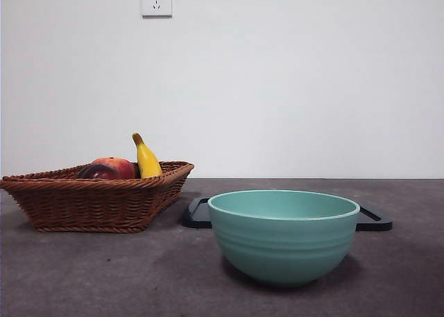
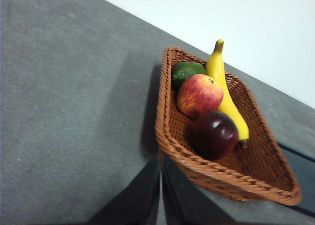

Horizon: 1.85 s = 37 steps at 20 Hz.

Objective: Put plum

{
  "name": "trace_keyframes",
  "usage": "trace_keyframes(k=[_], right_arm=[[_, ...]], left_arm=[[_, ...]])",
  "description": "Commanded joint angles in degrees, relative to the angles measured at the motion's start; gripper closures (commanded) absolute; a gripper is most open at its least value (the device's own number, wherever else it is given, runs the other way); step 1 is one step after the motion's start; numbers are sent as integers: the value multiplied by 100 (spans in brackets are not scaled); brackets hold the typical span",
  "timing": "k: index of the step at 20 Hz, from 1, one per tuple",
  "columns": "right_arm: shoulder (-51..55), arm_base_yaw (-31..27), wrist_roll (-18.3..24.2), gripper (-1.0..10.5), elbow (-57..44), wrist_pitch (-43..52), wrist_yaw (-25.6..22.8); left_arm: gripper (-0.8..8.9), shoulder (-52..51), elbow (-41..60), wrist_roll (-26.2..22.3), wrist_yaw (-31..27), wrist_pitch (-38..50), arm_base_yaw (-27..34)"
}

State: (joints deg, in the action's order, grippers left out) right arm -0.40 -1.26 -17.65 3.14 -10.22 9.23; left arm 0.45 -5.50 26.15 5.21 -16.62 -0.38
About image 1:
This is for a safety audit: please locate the teal ribbed bowl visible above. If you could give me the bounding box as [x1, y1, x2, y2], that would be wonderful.
[207, 189, 361, 289]

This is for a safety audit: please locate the dark purple plum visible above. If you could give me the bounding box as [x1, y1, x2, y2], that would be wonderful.
[76, 164, 121, 180]

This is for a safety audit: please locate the dark rectangular tray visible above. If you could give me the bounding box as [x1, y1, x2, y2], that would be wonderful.
[182, 196, 394, 232]

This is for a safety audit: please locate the yellow banana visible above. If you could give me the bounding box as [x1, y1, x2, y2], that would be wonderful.
[132, 132, 164, 179]

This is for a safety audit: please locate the red yellow peach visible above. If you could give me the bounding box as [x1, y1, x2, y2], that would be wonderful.
[91, 157, 137, 180]

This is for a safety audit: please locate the brown wicker basket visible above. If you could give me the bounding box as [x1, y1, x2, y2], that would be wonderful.
[0, 161, 195, 234]

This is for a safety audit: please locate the white wall socket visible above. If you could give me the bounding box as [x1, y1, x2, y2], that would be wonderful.
[141, 0, 173, 19]

